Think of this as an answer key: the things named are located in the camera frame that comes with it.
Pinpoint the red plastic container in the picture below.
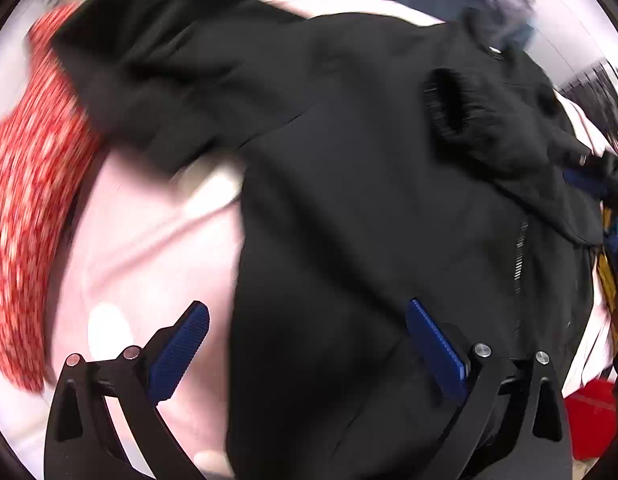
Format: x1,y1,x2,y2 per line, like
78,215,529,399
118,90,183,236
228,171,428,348
563,378,618,462

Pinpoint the black jacket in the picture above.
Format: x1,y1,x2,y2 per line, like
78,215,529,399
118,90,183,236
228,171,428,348
52,0,616,480

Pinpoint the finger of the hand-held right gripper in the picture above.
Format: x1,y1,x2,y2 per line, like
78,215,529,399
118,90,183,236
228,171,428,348
561,149,618,207

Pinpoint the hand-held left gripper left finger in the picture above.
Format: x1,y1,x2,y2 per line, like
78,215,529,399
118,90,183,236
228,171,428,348
45,301,211,480

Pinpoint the red floral cloth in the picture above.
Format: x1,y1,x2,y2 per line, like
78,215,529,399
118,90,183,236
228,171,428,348
0,2,106,395

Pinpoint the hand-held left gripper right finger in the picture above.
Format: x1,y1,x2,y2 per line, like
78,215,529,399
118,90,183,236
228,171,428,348
405,298,574,480

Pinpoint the yellow garment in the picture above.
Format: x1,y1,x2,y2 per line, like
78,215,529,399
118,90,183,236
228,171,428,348
595,249,618,343

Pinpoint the black wire rack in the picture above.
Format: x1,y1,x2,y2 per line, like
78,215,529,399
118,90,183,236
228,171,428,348
558,59,618,157

